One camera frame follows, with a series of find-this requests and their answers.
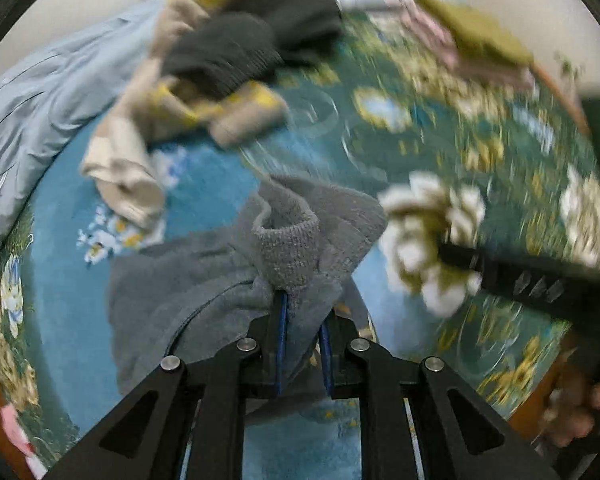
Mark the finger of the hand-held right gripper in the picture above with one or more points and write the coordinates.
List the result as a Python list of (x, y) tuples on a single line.
[(505, 275)]

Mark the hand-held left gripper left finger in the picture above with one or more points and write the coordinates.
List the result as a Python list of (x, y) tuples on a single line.
[(280, 345)]

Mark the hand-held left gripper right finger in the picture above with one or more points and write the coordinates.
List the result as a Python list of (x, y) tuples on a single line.
[(326, 355)]

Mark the grey sock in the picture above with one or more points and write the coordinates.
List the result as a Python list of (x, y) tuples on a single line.
[(180, 280)]

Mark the person's right hand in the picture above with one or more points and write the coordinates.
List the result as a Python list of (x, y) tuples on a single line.
[(575, 415)]

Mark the teal floral bed sheet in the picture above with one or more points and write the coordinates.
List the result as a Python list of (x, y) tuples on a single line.
[(205, 200)]

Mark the folded olive green cloth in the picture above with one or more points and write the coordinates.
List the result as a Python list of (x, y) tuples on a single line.
[(480, 35)]

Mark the beige fleece garment yellow pattern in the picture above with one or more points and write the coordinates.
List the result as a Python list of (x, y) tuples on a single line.
[(125, 160)]

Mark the olive and pink socks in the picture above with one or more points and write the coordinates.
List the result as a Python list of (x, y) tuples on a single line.
[(430, 35)]

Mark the pink cloth piece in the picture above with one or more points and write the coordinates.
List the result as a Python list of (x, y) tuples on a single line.
[(17, 435)]

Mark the dark green garment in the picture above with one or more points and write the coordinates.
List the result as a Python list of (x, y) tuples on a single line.
[(240, 45)]

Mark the light blue floral duvet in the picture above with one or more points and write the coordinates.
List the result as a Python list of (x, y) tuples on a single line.
[(30, 110)]

